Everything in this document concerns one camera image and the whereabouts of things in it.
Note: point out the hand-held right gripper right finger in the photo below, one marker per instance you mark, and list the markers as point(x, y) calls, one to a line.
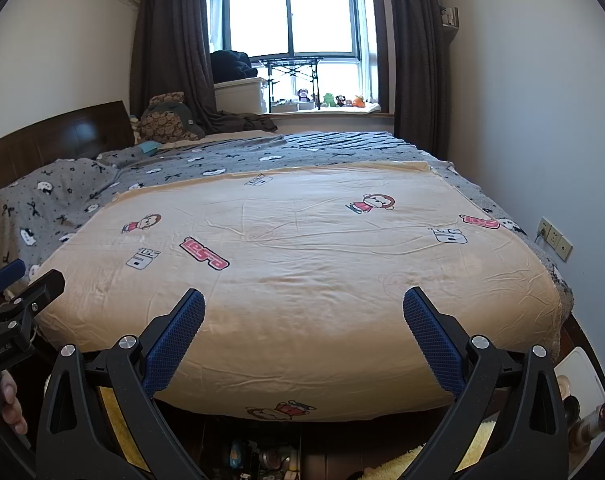
point(430, 340)

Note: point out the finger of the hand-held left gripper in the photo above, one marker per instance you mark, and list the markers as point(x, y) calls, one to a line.
point(37, 290)
point(5, 275)

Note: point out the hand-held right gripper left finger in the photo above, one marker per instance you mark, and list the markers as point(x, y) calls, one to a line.
point(177, 345)

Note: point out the person's left hand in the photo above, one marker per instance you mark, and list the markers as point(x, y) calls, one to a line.
point(10, 402)

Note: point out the grey patterned bedsheet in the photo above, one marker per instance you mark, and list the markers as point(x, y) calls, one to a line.
point(57, 200)

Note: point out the beige printed blanket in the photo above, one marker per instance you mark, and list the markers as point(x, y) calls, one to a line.
point(302, 270)

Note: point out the dark wooden headboard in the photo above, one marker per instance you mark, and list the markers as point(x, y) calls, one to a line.
point(57, 135)

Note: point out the white plastic box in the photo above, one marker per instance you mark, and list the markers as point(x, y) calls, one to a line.
point(589, 370)

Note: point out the small teal cloth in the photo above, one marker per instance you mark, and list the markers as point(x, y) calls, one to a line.
point(147, 148)

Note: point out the brown patterned pillow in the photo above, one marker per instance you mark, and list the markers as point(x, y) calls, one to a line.
point(162, 120)

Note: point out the orange toy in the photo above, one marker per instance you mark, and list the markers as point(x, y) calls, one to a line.
point(358, 101)

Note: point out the white storage box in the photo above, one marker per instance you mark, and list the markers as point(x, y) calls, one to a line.
point(237, 97)

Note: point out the dark monkey toy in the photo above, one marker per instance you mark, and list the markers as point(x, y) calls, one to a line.
point(340, 100)

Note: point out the green frog toy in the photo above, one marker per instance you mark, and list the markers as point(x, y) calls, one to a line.
point(329, 99)

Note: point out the penguin figure toy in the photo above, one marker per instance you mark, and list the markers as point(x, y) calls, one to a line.
point(303, 95)

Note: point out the dark right curtain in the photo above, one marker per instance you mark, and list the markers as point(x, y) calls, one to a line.
point(417, 60)

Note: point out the dark curtain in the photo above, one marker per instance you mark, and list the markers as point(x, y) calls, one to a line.
point(417, 60)
point(172, 35)

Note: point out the dark clothes pile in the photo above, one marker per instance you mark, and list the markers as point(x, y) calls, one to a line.
point(232, 65)

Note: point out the dark left curtain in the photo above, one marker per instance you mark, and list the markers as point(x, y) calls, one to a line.
point(172, 35)

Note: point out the black folding rack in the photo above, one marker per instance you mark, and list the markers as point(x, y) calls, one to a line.
point(292, 62)

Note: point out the wall socket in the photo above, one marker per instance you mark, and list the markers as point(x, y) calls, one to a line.
point(545, 228)
point(554, 238)
point(564, 249)

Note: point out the wall switch box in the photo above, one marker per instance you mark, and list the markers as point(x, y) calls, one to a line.
point(450, 16)

